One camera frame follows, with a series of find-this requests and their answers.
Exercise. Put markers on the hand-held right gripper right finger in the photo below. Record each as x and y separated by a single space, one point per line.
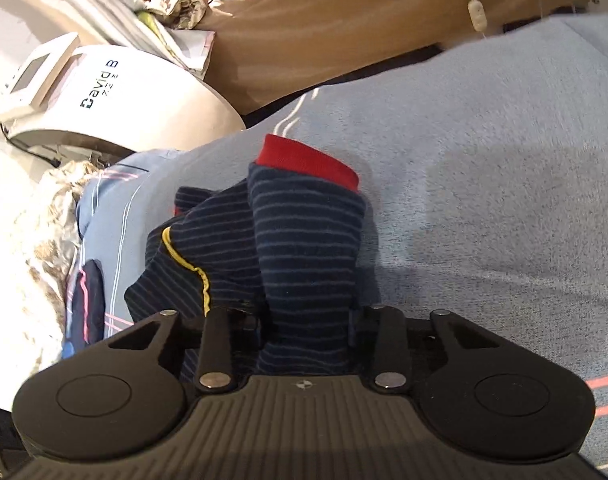
356 332

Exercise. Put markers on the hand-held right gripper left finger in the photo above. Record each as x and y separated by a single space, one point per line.
249 325

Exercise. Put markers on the navy striped shirt red trim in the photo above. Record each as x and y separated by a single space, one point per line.
294 240

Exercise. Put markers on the pile of crumpled clothes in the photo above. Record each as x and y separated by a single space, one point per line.
109 15

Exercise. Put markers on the light blue striped cloth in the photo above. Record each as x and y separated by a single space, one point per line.
119 210

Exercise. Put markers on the light blue plaid blanket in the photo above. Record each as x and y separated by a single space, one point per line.
484 185

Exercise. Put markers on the crumpled tan cloth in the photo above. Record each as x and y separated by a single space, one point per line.
59 200

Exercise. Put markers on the white device with screen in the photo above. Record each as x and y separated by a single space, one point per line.
149 100

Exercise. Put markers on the cream fuzzy blanket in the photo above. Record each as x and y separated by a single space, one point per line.
14 240

